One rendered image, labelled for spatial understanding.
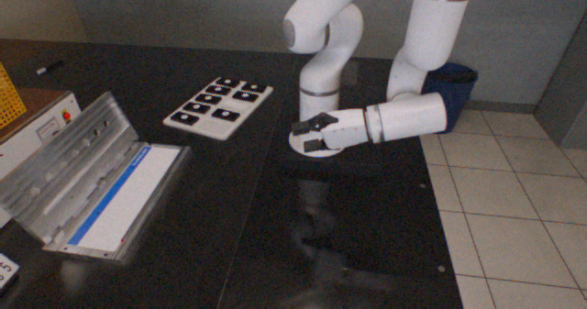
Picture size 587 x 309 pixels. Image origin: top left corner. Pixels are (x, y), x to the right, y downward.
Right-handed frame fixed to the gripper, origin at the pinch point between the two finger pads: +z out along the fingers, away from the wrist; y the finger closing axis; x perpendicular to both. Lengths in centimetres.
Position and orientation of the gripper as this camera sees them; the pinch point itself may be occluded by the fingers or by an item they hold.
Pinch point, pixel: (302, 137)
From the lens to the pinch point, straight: 82.5
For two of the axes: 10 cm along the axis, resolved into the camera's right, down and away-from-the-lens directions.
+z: -9.5, 1.8, 2.6
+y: -3.1, -4.2, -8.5
